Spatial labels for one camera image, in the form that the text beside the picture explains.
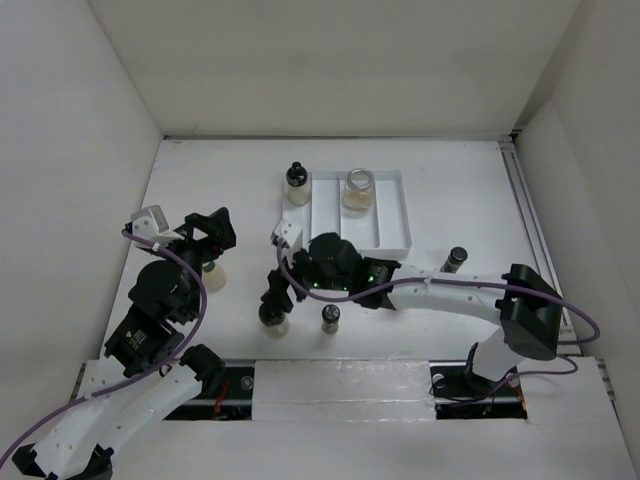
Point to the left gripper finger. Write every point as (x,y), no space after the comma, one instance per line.
(220,229)
(195,227)

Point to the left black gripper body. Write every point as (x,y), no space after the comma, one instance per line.
(195,252)

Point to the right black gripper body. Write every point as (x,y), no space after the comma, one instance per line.
(310,273)

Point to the black cap spice bottle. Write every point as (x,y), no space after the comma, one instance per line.
(274,322)

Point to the cream cap spice bottle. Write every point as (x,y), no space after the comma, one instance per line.
(213,276)

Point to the black knob spice bottle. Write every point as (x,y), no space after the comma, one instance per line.
(298,184)

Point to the wide glass jar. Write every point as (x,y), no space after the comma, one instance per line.
(359,189)

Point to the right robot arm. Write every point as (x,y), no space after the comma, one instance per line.
(525,310)

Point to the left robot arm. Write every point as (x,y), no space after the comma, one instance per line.
(149,365)

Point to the small black cap bottle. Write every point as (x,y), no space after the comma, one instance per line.
(330,318)

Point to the white divided tray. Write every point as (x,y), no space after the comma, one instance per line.
(381,230)

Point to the dark cap spice jar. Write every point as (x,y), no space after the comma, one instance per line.
(455,259)

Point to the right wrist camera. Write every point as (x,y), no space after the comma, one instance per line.
(289,236)

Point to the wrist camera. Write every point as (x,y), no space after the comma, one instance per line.
(150,224)
(289,236)

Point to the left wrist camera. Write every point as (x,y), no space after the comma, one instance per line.
(150,224)

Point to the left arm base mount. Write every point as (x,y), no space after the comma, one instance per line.
(231,400)

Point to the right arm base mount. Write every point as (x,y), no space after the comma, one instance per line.
(457,398)

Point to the aluminium rail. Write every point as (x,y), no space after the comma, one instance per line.
(532,226)

